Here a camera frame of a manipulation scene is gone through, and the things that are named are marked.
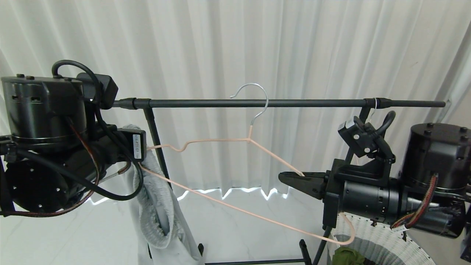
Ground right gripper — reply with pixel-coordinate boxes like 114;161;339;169
322;169;405;229

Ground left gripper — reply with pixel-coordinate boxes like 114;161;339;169
96;126;147;169

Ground pale grey shorts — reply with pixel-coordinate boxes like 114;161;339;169
123;124;205;265

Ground pink clothes hanger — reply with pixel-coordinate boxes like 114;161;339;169
140;83;356;246

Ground white laundry basket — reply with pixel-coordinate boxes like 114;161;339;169
327;212;436;265

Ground black clothes rack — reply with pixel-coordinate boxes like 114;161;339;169
110;96;446;265

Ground green garment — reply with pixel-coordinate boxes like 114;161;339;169
331;247;376;265

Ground white curtain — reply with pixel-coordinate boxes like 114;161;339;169
0;0;471;202

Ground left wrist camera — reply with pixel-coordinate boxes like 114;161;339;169
76;73;119;110

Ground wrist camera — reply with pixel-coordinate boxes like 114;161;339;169
331;115;397;181
76;73;119;110

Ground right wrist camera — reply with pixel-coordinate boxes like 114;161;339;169
331;115;397;181

